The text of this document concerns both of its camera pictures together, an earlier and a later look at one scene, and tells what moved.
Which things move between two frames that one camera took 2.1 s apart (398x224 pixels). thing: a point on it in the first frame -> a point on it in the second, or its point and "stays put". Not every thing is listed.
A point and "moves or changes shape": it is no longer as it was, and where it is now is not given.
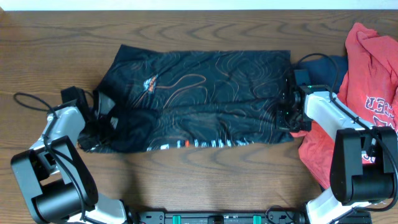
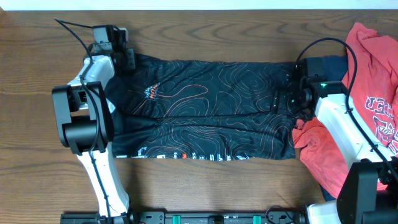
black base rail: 218,217 stays put
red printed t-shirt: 370,88 stays put
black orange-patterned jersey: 173,98 moves or changes shape
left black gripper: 91,146 -> 131,56
